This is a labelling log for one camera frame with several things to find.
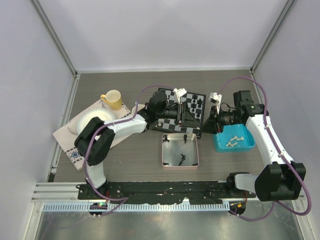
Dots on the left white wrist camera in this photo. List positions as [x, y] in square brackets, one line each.
[178, 94]

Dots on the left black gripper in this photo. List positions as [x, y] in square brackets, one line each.
[188, 120]

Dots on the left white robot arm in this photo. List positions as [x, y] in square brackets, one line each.
[95, 140]

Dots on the pink metal tin tray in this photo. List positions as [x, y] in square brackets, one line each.
[175, 144]

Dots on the blue plastic tray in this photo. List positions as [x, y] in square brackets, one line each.
[221, 139]

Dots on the black white chess board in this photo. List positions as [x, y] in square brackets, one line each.
[170, 126]

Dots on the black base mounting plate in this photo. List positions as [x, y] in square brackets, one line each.
[171, 192]

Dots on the black chess piece in tin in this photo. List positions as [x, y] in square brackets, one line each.
[183, 157]

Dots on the aluminium frame rail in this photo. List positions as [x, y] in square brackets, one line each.
[53, 35]

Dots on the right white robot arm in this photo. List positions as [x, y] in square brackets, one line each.
[281, 179]

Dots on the yellow mug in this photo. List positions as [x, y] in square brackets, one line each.
[113, 98]

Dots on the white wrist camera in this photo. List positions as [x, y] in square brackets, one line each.
[215, 99]
[178, 94]

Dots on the slotted cable duct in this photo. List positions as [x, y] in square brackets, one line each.
[92, 207]

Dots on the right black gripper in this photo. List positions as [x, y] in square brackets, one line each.
[210, 126]

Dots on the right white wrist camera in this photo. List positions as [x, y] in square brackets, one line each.
[215, 99]

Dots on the light blue mug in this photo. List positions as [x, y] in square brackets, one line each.
[137, 108]

